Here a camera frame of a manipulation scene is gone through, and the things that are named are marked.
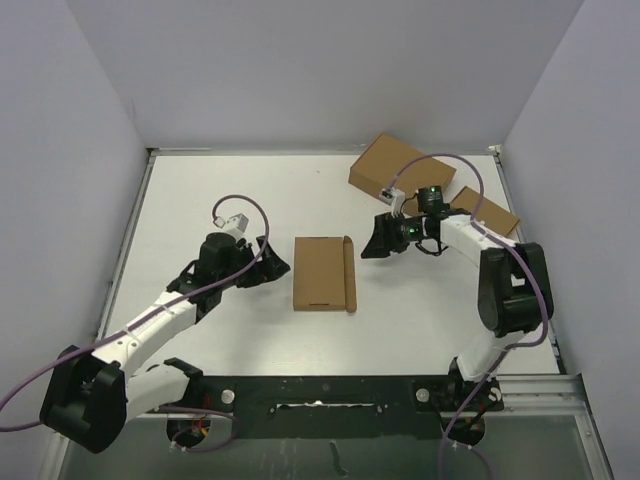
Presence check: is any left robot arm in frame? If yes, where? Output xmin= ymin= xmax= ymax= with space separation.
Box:
xmin=39 ymin=233 xmax=291 ymax=453

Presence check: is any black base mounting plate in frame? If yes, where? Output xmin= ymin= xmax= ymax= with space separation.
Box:
xmin=166 ymin=373 xmax=504 ymax=446

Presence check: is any large closed cardboard box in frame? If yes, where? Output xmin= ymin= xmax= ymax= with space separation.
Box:
xmin=348 ymin=134 xmax=456 ymax=198

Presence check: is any purple cable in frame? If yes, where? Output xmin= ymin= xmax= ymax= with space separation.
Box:
xmin=392 ymin=152 xmax=551 ymax=480
xmin=0 ymin=194 xmax=272 ymax=455

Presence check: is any small closed cardboard box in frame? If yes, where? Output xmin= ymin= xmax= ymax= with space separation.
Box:
xmin=451 ymin=186 xmax=520 ymax=237

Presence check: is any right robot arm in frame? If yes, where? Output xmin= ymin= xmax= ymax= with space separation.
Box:
xmin=360 ymin=186 xmax=554 ymax=409

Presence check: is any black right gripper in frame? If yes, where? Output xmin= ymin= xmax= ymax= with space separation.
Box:
xmin=361 ymin=211 xmax=428 ymax=260

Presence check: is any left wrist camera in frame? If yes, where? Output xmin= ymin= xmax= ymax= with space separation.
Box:
xmin=213 ymin=213 xmax=249 ymax=242

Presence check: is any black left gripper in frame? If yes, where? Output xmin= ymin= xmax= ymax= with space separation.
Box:
xmin=218 ymin=235 xmax=288 ymax=288

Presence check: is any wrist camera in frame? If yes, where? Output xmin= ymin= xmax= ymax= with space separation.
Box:
xmin=213 ymin=213 xmax=249 ymax=242
xmin=378 ymin=187 xmax=406 ymax=216

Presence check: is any aluminium table frame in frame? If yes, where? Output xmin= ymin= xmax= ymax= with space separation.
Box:
xmin=39 ymin=144 xmax=614 ymax=480

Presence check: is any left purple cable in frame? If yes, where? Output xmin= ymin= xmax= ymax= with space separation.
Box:
xmin=0 ymin=194 xmax=272 ymax=455

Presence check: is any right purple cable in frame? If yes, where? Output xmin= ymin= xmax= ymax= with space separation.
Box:
xmin=392 ymin=152 xmax=551 ymax=480

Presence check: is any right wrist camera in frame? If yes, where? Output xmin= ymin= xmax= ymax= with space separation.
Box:
xmin=378 ymin=187 xmax=406 ymax=216

